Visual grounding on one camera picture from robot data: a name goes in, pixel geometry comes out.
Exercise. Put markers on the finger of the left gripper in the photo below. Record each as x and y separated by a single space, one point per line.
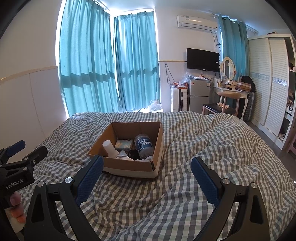
35 157
10 151

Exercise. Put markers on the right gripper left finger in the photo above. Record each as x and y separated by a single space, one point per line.
43 221

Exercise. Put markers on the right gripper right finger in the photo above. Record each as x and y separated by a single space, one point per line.
250 222

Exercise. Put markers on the white cylindrical bottle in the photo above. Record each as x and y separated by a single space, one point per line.
110 149

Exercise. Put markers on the clear plastic water bottle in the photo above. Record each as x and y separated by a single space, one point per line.
144 146

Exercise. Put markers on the white socks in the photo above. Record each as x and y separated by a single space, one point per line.
147 159

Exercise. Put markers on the blue tissue pack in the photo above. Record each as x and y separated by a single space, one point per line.
123 145

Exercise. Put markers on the person's left hand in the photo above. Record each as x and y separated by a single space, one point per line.
16 213

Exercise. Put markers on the left teal curtain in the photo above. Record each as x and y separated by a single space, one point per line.
87 69

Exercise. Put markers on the teal curtain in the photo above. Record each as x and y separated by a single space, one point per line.
136 56
87 69
235 44

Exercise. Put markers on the brown cardboard box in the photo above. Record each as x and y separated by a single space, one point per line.
128 131

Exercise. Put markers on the wooden chair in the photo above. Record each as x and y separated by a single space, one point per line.
222 107

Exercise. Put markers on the white plastic bag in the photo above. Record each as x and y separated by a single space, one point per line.
154 107

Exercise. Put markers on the white vanity table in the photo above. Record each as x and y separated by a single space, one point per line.
243 94

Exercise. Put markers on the middle teal curtain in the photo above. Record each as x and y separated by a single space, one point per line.
136 56

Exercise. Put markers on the silver mini fridge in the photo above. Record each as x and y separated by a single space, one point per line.
199 91

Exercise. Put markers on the white suitcase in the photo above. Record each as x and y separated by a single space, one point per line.
179 99

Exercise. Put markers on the oval vanity mirror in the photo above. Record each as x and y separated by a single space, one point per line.
227 69

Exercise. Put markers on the white wardrobe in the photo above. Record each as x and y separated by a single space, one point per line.
272 69

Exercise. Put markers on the right teal curtain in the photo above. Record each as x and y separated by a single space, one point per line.
235 44

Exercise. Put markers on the white air conditioner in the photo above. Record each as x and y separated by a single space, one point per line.
196 23

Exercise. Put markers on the black wall television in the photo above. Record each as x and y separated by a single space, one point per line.
202 60

